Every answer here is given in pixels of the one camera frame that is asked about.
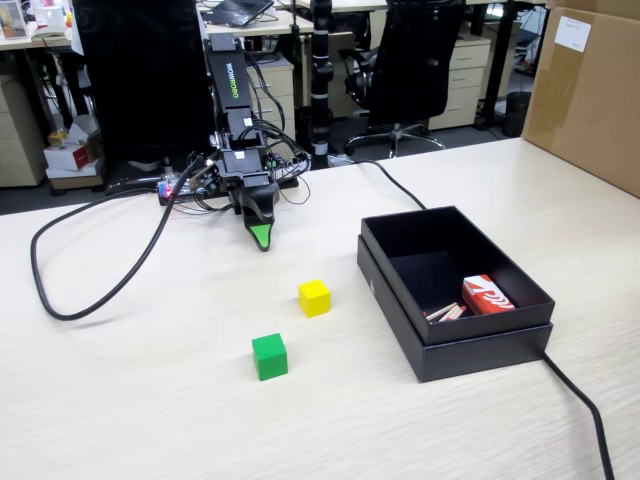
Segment beige side cabinet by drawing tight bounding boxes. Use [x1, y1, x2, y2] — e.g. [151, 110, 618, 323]
[0, 73, 49, 188]

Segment yellow cube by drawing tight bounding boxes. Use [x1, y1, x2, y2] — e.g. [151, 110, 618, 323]
[297, 279, 332, 319]

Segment white red cardboard box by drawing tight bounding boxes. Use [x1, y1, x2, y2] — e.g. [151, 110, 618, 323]
[42, 113, 105, 174]

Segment black pole with white rings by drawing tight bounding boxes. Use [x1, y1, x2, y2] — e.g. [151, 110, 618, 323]
[308, 0, 335, 170]

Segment black trash bin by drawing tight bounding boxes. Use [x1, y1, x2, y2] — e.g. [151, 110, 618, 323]
[503, 90, 533, 138]

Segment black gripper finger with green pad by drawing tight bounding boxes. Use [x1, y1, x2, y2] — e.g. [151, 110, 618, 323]
[242, 221, 276, 253]

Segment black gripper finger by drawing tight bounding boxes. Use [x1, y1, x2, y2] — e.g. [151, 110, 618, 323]
[239, 181, 280, 228]

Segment framed picture card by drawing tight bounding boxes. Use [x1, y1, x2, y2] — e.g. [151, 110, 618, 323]
[0, 0, 29, 41]

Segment black cardboard box tray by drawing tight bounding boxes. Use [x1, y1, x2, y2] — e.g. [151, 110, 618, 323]
[360, 204, 558, 347]

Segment red white matchbox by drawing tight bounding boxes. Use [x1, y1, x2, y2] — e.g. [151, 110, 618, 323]
[460, 274, 517, 317]

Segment green cube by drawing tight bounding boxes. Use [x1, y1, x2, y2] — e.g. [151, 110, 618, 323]
[251, 332, 289, 383]

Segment beige drawer cabinet black handles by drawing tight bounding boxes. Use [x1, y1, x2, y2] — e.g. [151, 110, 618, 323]
[246, 55, 297, 147]

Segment thick black long cable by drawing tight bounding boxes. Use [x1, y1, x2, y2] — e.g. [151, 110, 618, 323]
[344, 159, 617, 480]

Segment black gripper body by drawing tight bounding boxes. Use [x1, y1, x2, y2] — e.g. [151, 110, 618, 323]
[217, 148, 272, 209]

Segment black open box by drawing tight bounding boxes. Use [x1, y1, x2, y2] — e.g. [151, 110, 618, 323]
[355, 234, 555, 384]

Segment electronics board with red LED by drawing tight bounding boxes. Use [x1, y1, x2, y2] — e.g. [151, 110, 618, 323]
[156, 168, 221, 207]

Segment beige drawer cabinet silver handles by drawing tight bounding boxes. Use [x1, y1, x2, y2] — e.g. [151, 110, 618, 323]
[427, 36, 493, 132]

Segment black laptop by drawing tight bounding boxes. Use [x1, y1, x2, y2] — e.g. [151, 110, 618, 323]
[205, 0, 276, 28]

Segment black mesh office chair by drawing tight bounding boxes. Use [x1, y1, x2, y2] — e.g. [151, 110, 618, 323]
[337, 0, 468, 158]

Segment thick black looped cable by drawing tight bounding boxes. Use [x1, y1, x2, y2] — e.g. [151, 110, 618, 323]
[29, 158, 222, 322]

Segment large brown cardboard box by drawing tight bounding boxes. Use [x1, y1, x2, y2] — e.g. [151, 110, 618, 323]
[521, 0, 640, 199]

